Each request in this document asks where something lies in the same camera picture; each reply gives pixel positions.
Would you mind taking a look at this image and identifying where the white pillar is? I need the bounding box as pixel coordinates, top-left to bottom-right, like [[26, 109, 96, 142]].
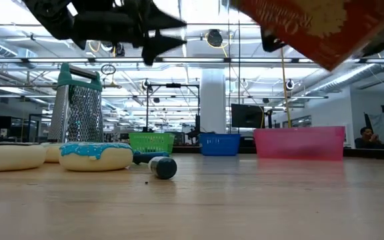
[[199, 68, 227, 134]]

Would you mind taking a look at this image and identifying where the black monitor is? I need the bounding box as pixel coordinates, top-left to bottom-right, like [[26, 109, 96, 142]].
[[230, 103, 266, 129]]

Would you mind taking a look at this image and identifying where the yellow hanging cable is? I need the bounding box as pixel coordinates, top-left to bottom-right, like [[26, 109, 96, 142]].
[[279, 46, 293, 129]]

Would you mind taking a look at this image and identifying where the teal metal box grater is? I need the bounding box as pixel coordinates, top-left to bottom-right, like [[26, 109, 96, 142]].
[[47, 62, 105, 143]]

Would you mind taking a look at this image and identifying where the pink translucent plastic bin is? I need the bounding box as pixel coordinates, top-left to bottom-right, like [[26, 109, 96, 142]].
[[253, 125, 345, 162]]

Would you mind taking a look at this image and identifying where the silver ventilation duct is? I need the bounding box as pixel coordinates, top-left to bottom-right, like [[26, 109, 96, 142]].
[[303, 41, 384, 98]]

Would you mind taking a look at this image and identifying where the person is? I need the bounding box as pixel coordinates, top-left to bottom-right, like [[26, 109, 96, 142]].
[[352, 126, 383, 149]]

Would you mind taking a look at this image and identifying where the blue iced toy donut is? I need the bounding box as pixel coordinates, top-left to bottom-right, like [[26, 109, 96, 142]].
[[58, 141, 135, 173]]

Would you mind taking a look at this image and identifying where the blue plastic basket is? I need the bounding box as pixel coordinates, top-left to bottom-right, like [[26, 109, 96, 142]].
[[198, 133, 242, 157]]

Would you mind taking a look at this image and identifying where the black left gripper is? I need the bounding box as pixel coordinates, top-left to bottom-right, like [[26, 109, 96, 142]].
[[71, 0, 187, 66]]

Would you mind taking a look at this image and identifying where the black rig stand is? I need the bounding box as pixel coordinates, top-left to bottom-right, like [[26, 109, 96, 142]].
[[144, 82, 202, 133]]

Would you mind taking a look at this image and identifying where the tape roll with dark centre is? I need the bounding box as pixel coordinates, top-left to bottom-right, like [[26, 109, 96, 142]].
[[0, 142, 47, 173]]

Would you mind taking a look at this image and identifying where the green plastic basket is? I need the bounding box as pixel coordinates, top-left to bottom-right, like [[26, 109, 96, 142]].
[[128, 132, 176, 155]]

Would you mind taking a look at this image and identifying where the small dark capped bottle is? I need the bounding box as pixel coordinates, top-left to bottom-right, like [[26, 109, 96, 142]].
[[148, 155, 179, 181]]

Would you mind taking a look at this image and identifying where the black aluminium table frame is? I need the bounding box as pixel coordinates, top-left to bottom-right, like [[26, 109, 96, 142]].
[[171, 145, 384, 160]]

